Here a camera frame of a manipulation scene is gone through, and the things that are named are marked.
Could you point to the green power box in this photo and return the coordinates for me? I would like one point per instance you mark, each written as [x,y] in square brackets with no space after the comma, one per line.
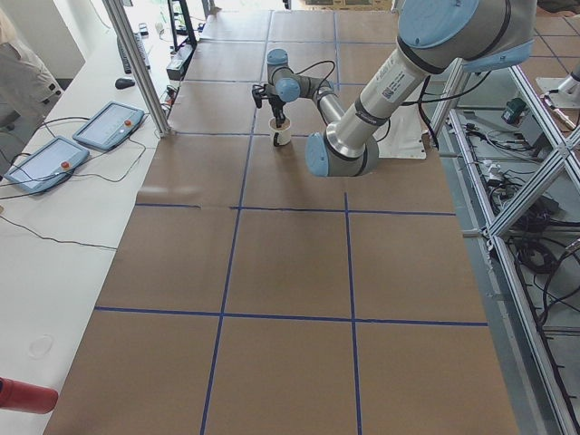
[513,111]

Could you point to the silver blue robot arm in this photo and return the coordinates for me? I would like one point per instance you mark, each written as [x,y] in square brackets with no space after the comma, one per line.
[484,35]

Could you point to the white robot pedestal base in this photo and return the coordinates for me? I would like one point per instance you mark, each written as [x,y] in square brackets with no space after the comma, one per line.
[401,136]

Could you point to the person in beige clothes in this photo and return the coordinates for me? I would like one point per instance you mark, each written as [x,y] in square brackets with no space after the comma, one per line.
[26,83]

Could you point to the red cylinder bottle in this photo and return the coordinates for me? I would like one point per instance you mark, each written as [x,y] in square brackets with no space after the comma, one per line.
[26,397]

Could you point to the black computer mouse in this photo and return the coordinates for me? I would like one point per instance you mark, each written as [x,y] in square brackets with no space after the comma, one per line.
[124,83]

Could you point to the near blue teach pendant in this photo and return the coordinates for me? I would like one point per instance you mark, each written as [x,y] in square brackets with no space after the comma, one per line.
[45,168]

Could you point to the far blue teach pendant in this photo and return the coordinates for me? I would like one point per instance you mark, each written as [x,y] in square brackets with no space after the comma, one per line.
[110,126]

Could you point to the blue teach pendant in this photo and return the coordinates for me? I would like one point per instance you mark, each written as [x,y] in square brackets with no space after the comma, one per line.
[110,126]
[45,168]

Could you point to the white smiley mug black handle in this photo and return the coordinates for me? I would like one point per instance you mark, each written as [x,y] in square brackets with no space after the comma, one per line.
[280,133]

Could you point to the aluminium frame post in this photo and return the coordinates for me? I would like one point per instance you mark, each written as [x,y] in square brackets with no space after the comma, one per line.
[122,28]

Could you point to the aluminium lattice frame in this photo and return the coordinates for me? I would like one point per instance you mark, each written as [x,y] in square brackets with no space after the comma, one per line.
[521,184]

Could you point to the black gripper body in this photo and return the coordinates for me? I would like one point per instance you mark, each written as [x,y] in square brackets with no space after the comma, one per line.
[275,105]

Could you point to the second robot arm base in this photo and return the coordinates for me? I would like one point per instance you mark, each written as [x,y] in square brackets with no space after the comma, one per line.
[561,93]

